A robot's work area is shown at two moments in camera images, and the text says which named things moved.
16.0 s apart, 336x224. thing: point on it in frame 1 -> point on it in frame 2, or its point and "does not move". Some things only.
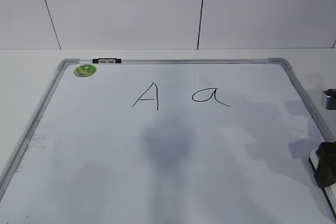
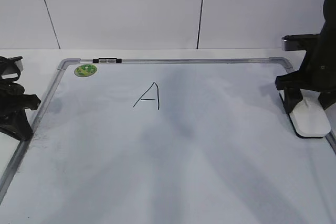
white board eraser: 329,191 -> 309,119
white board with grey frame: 169,140 does not move
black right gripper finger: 325,173 -> 317,72
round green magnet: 84,70 does not move
